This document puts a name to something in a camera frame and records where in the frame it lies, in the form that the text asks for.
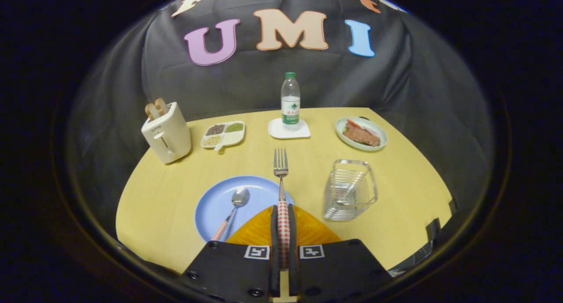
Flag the fork with checkered handle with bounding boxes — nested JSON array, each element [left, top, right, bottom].
[[273, 148, 292, 269]]

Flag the white square coaster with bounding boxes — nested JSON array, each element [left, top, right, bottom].
[[268, 117, 311, 140]]

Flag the blue plate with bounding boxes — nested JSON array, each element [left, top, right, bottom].
[[194, 176, 294, 243]]

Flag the white divided dish with grains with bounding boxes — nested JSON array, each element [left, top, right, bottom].
[[201, 121, 245, 152]]

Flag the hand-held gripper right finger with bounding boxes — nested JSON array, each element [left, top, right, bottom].
[[288, 204, 393, 303]]

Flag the wire mesh cutlery holder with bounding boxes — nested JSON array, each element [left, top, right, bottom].
[[323, 159, 378, 222]]

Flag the black backdrop cloth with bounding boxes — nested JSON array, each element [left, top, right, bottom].
[[66, 0, 495, 240]]

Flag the clear plastic water bottle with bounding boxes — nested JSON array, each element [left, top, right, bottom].
[[281, 72, 301, 131]]

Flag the green plate with food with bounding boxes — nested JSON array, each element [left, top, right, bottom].
[[335, 117, 388, 152]]

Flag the cream toaster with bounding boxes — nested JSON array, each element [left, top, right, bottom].
[[141, 102, 192, 164]]

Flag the spoon with checkered handle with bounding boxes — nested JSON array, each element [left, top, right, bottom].
[[211, 187, 251, 242]]

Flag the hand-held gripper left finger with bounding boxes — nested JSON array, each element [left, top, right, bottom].
[[180, 204, 282, 303]]

